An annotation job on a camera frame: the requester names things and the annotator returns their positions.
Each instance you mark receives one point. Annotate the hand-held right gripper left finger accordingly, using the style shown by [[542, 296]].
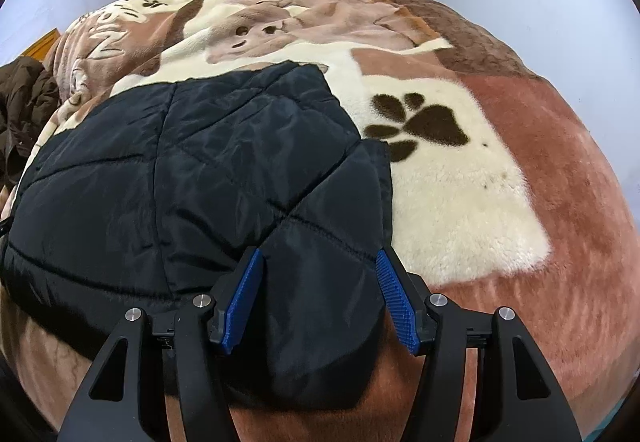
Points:
[[243, 299]]

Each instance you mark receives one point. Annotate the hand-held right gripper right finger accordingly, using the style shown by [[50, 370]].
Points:
[[397, 302]]

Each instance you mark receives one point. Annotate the black puffer jacket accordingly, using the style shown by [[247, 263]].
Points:
[[190, 182]]

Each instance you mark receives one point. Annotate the brown and cream printed blanket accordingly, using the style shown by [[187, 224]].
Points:
[[475, 202]]

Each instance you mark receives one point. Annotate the brown puffer jacket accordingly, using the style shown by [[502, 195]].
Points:
[[25, 107]]

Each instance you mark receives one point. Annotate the wooden headboard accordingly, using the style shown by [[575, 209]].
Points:
[[42, 46]]

